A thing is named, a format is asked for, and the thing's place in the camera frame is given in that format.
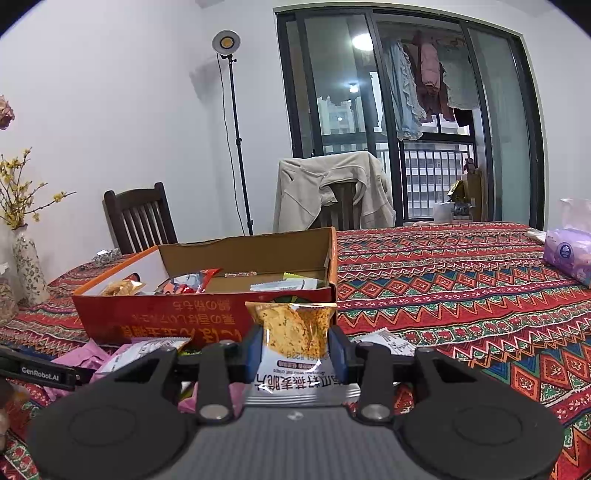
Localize beige jacket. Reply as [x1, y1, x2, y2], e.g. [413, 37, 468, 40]
[272, 151, 397, 234]

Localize clear plastic jar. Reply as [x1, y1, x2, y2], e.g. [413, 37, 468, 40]
[0, 263, 20, 326]

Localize floral ceramic vase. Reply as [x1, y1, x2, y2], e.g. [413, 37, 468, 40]
[11, 224, 51, 306]

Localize hanging blue garment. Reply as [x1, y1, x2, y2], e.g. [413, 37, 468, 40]
[381, 39, 428, 141]

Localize round studio lamp on stand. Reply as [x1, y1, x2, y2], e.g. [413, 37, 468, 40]
[211, 30, 256, 236]

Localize black framed sliding glass door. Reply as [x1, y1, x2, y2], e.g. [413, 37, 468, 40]
[274, 7, 548, 232]

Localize dark wooden slatted chair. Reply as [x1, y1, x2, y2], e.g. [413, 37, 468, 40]
[103, 182, 178, 256]

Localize yellow white chips packet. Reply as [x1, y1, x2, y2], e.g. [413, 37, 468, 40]
[245, 301, 362, 407]

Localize white printed snack packet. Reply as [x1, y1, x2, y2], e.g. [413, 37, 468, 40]
[353, 328, 416, 357]

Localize hanging white garment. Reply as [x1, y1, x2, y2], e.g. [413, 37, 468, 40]
[438, 46, 481, 112]

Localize red patterned tablecloth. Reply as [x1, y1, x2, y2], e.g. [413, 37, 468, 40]
[0, 222, 591, 480]

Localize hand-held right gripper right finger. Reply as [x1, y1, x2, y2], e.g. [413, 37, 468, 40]
[329, 325, 478, 425]

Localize tall brown cardboard box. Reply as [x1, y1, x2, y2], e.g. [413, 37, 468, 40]
[462, 168, 483, 221]

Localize blue white snack packet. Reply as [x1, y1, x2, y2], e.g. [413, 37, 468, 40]
[249, 279, 296, 292]

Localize yellow flower branches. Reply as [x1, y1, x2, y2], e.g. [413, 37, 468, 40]
[0, 148, 77, 230]

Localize white orange snack packet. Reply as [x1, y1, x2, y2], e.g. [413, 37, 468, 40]
[95, 337, 192, 374]

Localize purple tissue pack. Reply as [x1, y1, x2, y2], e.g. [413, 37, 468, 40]
[542, 227, 591, 289]

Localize pink dried flower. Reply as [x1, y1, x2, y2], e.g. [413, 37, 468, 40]
[0, 95, 16, 131]

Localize pink snack packet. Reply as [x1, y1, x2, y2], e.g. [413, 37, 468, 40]
[44, 342, 134, 402]
[178, 383, 247, 414]

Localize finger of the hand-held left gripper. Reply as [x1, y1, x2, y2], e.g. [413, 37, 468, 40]
[65, 366, 95, 387]

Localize balcony railing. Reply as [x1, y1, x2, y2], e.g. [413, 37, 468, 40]
[323, 141, 476, 222]

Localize yellow snack packet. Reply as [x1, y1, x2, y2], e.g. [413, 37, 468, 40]
[99, 279, 146, 297]

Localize hanging pink garment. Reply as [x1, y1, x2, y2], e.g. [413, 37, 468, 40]
[412, 30, 446, 116]

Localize orange cardboard box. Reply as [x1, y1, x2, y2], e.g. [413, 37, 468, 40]
[71, 226, 339, 352]

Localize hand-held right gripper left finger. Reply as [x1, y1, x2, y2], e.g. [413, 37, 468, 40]
[113, 325, 264, 423]

